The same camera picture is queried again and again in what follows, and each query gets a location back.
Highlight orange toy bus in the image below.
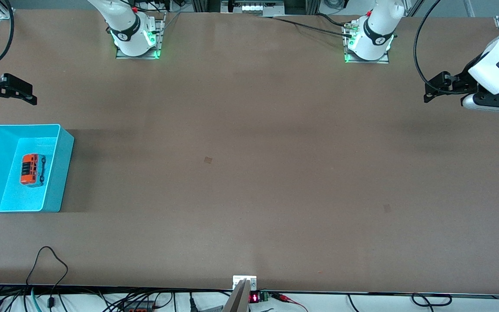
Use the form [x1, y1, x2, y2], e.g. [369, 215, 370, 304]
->
[19, 153, 46, 188]

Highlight blue plastic box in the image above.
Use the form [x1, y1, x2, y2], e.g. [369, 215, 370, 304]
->
[0, 123, 75, 213]

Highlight white lit device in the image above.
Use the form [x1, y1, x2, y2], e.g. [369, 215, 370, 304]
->
[221, 0, 285, 14]

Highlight dark power strip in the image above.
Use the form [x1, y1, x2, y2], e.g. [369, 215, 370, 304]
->
[122, 301, 157, 312]

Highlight red clip leads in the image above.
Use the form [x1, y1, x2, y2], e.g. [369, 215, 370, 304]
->
[271, 293, 308, 312]

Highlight grey metal bar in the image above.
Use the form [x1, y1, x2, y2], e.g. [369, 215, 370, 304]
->
[223, 279, 251, 312]

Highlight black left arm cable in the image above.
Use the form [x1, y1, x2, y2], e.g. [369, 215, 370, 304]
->
[413, 0, 460, 96]

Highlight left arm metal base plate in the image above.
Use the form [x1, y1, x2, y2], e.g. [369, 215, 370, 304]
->
[344, 19, 390, 64]

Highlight thick black table cable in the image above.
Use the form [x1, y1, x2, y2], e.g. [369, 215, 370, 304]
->
[258, 16, 355, 39]

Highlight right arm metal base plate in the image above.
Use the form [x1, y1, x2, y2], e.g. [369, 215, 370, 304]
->
[116, 12, 166, 59]

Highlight black looped cable with plug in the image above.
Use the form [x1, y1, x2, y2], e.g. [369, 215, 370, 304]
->
[26, 246, 69, 309]

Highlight black coiled cable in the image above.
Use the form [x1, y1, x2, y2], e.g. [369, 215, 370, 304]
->
[411, 293, 453, 307]

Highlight white mounting bracket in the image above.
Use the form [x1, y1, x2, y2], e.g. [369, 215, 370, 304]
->
[233, 275, 257, 290]

